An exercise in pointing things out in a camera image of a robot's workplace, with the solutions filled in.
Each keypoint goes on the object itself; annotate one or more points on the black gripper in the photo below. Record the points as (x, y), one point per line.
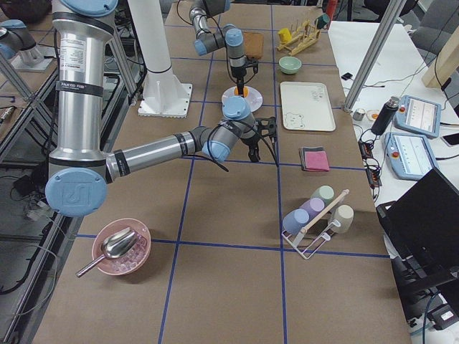
(237, 72)
(249, 140)

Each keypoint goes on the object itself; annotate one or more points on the purple tumbler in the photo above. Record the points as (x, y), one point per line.
(313, 207)

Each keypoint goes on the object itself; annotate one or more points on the white central column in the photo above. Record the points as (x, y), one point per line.
(163, 94)

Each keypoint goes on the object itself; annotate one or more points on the pink cloth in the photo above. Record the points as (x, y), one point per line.
(316, 161)

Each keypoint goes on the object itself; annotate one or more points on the black laptop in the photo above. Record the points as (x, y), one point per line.
(423, 223)

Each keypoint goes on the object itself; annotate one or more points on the aluminium frame post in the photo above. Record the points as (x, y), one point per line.
(385, 26)

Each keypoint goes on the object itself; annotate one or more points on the green bowl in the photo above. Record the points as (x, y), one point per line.
(289, 65)

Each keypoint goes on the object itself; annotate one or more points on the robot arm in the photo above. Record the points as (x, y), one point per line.
(228, 37)
(79, 170)

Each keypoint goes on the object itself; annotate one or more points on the white round plate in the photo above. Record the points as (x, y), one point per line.
(253, 96)

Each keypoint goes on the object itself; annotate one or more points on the cream bear tray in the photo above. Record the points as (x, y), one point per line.
(306, 107)

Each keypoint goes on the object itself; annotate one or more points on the blue tumbler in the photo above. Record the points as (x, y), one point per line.
(294, 221)

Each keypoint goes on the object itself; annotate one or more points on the metal scoop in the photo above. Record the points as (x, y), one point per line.
(113, 247)

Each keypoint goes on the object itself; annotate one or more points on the grey cloth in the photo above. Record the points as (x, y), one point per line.
(302, 151)

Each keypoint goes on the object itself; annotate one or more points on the green tumbler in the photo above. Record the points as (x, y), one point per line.
(325, 193)

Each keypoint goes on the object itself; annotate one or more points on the orange fruit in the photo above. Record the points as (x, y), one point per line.
(244, 92)

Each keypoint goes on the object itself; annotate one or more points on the teach pendant tablet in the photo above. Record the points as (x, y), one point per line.
(410, 155)
(418, 116)

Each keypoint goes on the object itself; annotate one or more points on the beige tumbler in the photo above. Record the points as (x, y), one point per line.
(341, 219)

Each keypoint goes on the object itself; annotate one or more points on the teach pendant tablet near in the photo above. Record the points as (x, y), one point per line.
(410, 155)

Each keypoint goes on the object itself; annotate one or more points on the wooden cutting board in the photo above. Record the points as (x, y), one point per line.
(254, 44)

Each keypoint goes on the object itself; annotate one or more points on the yellow cup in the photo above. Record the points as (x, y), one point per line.
(284, 35)

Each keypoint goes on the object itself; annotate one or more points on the small metal can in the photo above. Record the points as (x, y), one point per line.
(359, 114)

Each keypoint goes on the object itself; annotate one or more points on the pink bowl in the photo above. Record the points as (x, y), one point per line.
(126, 255)

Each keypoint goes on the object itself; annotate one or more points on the wooden dish rack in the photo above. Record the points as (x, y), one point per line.
(303, 37)

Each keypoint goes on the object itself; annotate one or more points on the teach pendant tablet far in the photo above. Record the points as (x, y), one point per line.
(418, 116)

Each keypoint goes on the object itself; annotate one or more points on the white wire cup rack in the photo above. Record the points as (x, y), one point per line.
(316, 232)

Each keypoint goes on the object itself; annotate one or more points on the black bottle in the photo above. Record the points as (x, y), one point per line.
(385, 116)

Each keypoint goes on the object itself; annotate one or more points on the dark green cup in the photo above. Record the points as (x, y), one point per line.
(322, 21)

